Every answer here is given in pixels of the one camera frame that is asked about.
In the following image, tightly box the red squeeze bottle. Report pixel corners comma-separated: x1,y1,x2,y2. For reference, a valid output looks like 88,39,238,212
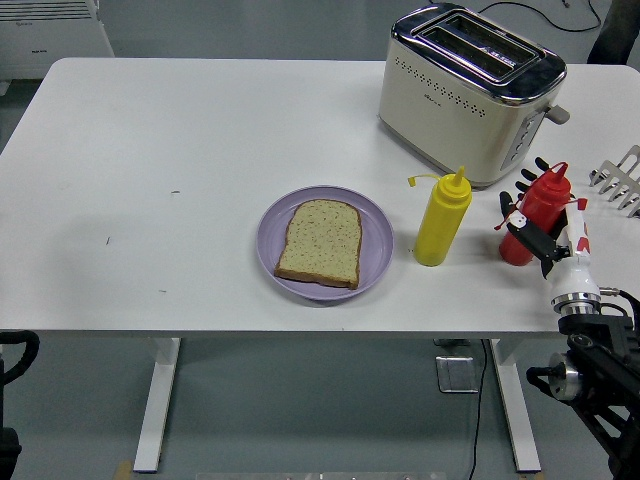
494,160,589,267

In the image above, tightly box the person's leg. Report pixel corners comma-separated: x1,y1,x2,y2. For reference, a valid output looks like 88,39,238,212
587,0,640,66

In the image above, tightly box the metal floor socket plate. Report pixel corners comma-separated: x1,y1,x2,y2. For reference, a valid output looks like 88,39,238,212
434,354,480,394

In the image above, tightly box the cream and chrome toaster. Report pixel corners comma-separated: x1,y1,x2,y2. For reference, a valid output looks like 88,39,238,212
376,2,571,190

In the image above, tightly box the black looped cable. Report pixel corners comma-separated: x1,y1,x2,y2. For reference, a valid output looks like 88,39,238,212
477,0,604,32

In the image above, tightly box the silver metal toast rack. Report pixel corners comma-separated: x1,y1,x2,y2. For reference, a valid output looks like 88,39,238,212
587,144,640,219

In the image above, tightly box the slice of bread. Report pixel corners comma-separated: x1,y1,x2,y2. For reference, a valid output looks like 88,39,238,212
273,198,363,291

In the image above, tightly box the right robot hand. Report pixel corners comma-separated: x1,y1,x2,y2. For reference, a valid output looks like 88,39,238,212
498,157,601,307

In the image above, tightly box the white slatted appliance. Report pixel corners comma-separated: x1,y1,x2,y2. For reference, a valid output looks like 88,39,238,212
0,0,116,82

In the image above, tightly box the purple plate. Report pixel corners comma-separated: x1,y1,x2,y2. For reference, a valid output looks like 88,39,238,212
256,185,395,302

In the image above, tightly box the yellow squeeze bottle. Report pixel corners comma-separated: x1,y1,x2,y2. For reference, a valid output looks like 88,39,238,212
405,165,473,267

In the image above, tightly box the white table leg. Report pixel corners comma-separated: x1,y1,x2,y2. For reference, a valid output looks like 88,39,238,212
132,337,182,474
488,338,542,473

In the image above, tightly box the thin black floor cable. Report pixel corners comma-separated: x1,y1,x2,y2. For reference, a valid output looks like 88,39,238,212
467,339,489,480

